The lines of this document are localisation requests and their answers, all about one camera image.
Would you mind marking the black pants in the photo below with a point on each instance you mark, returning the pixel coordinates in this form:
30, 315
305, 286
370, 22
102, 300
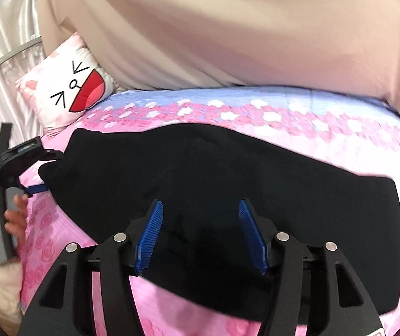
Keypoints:
221, 189

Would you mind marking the cat face pillow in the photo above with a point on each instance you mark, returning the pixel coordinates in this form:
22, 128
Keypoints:
70, 84

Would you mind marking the grey metal rail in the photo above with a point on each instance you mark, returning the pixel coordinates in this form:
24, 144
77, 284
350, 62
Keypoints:
7, 57

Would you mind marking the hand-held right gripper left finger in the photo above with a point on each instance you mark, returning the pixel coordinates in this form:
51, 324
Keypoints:
149, 238

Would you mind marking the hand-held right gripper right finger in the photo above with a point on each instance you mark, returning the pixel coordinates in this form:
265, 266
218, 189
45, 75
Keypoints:
252, 238

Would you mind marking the pink floral bed sheet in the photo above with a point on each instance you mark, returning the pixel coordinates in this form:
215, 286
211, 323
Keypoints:
291, 126

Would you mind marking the person's left hand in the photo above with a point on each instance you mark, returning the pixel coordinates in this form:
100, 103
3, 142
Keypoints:
18, 213

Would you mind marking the beige hanging cloth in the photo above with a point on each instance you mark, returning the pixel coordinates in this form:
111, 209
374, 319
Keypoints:
238, 31

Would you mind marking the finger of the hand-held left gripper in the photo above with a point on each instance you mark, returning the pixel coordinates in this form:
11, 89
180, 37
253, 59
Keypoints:
37, 189
53, 155

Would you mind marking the white satin curtain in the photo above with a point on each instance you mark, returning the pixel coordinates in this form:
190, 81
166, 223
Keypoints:
7, 35

